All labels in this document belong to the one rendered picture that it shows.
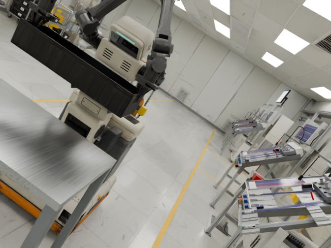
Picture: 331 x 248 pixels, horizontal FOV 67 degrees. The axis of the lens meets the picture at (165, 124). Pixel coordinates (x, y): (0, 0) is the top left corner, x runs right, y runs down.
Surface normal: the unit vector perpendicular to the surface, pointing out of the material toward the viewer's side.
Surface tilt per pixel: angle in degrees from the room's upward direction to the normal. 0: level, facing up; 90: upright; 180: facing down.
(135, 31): 43
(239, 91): 90
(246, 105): 90
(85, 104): 98
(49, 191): 0
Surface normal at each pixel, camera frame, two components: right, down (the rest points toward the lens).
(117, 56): -0.25, 0.25
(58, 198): 0.54, -0.81
